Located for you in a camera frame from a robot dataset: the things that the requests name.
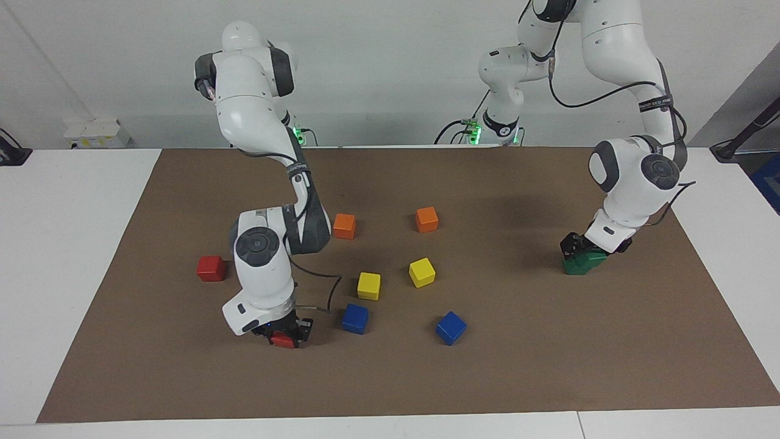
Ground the blue wooden cube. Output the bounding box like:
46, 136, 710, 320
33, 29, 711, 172
341, 303, 370, 335
435, 311, 468, 346

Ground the yellow wooden cube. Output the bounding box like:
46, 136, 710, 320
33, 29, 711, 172
356, 272, 382, 301
408, 257, 437, 289

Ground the brown table mat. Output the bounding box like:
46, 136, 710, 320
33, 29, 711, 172
37, 146, 780, 424

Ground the blue box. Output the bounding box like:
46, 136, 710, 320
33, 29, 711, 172
750, 151, 780, 215

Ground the black stand with pole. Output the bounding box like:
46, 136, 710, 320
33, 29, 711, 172
709, 94, 780, 163

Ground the black clamp base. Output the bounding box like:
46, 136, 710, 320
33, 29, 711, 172
0, 127, 33, 167

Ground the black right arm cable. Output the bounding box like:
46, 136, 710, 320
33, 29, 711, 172
285, 251, 343, 316

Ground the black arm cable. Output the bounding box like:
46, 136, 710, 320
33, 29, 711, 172
285, 251, 343, 316
517, 0, 697, 227

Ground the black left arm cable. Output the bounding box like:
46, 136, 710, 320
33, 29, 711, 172
517, 0, 697, 227

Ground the black base cable bundle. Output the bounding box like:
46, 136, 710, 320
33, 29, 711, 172
433, 88, 492, 146

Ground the white wall socket box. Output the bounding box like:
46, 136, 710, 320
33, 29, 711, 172
63, 118, 132, 149

